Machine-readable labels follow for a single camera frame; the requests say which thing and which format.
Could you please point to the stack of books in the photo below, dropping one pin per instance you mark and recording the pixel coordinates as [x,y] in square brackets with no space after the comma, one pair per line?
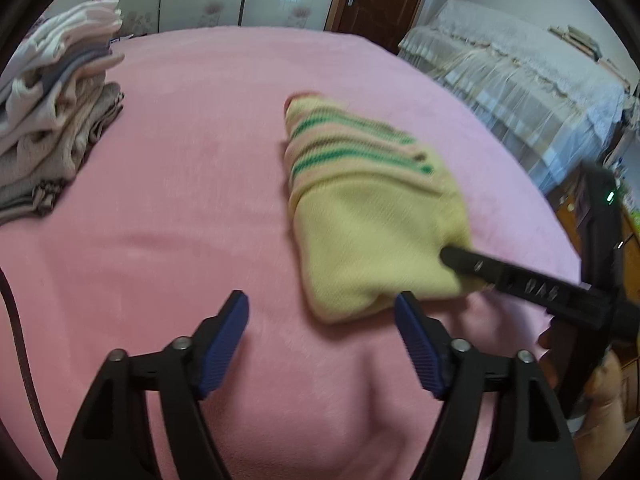
[580,40]

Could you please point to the person's right hand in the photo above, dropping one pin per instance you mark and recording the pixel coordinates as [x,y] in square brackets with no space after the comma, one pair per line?
[606,390]

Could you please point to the bed with lace cover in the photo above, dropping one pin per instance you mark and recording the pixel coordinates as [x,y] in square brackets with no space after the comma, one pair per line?
[500,75]

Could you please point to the yellow knitted sweater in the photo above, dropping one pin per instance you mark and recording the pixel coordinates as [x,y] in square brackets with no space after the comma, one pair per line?
[370,220]

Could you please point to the stack of folded clothes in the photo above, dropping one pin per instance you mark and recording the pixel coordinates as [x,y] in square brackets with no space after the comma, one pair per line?
[50,125]

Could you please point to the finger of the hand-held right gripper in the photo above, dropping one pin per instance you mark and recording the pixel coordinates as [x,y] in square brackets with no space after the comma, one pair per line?
[500,275]

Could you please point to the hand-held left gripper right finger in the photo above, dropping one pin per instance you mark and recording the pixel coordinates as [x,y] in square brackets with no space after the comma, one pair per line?
[420,345]

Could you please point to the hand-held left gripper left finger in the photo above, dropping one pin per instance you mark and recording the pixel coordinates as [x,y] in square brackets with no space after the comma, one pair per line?
[225,345]

